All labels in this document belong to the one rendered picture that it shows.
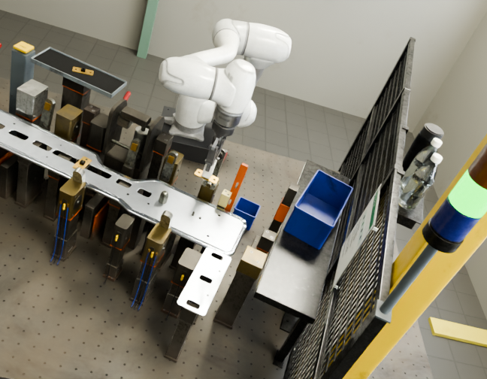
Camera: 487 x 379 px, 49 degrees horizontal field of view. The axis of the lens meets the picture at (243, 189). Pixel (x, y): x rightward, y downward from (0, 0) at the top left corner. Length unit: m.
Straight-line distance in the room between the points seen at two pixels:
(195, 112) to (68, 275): 1.04
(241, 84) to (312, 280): 0.75
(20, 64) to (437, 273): 1.87
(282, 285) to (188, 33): 3.49
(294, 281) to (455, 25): 3.73
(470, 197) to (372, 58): 4.26
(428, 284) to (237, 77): 0.81
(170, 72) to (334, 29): 3.50
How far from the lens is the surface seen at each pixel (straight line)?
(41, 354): 1.95
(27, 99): 2.30
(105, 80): 2.35
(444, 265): 1.27
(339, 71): 5.22
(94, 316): 2.04
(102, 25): 5.17
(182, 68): 1.64
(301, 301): 1.88
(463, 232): 1.05
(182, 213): 2.03
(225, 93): 1.66
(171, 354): 1.97
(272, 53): 2.21
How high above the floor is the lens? 2.36
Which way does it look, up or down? 37 degrees down
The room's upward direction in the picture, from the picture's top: 22 degrees clockwise
